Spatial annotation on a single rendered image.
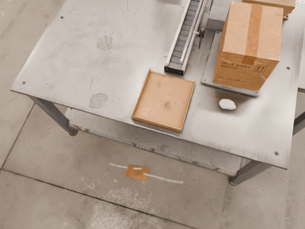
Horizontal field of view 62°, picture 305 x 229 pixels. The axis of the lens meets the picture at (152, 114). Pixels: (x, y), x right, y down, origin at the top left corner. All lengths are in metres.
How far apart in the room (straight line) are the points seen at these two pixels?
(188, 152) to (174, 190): 0.34
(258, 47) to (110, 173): 1.44
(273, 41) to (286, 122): 0.41
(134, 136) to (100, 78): 0.64
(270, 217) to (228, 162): 0.52
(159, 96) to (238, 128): 0.43
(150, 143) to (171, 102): 0.63
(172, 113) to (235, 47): 0.44
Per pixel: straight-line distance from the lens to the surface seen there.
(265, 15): 1.35
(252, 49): 1.21
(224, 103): 1.33
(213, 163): 1.89
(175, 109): 1.32
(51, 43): 1.70
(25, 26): 3.15
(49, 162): 2.29
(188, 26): 1.56
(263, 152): 1.33
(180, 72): 1.40
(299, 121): 1.98
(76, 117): 2.08
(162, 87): 1.38
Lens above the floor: 2.03
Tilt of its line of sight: 67 degrees down
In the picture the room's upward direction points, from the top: 7 degrees counter-clockwise
